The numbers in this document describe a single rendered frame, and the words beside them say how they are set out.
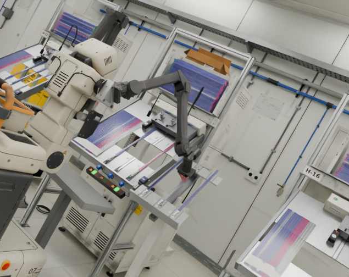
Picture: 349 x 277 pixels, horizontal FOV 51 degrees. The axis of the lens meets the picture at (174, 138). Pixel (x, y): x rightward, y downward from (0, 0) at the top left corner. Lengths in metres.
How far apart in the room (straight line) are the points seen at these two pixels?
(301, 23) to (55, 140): 3.27
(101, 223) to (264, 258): 1.28
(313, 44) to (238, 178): 1.68
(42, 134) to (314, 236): 1.60
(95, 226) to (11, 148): 1.42
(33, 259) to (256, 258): 1.15
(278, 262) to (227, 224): 2.07
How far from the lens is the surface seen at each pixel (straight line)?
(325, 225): 2.36
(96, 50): 1.96
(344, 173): 2.42
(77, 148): 2.66
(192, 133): 2.62
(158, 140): 2.64
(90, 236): 2.90
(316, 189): 2.61
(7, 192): 1.72
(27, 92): 3.34
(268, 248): 2.13
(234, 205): 4.09
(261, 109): 4.19
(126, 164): 2.48
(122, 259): 2.74
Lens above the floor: 1.20
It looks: 2 degrees down
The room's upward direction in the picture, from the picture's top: 29 degrees clockwise
